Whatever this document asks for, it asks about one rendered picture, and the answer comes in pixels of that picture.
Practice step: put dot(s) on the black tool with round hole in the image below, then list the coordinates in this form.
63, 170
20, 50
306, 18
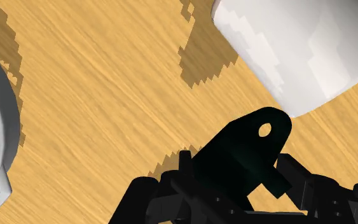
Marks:
240, 149

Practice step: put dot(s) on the white cylindrical cup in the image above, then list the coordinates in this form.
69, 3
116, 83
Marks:
293, 46

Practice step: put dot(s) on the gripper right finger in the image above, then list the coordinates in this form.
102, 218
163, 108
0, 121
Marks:
327, 198

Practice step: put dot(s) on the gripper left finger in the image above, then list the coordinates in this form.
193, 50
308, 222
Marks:
154, 201

